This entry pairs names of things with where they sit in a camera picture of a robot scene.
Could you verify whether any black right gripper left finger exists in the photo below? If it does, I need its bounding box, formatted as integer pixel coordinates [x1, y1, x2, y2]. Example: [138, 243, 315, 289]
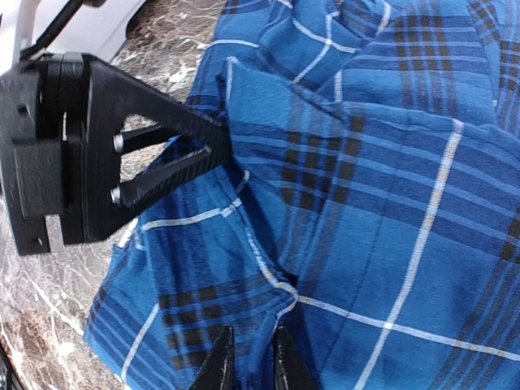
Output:
[190, 326, 235, 390]

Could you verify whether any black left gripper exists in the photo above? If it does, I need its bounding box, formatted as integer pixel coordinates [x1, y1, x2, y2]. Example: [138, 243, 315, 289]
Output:
[1, 52, 232, 256]

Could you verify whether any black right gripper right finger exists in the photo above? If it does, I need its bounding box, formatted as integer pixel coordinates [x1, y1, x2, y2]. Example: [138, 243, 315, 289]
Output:
[273, 327, 319, 390]

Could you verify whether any blue plaid long sleeve shirt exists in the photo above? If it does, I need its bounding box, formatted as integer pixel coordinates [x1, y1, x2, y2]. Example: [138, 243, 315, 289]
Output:
[84, 1, 519, 389]

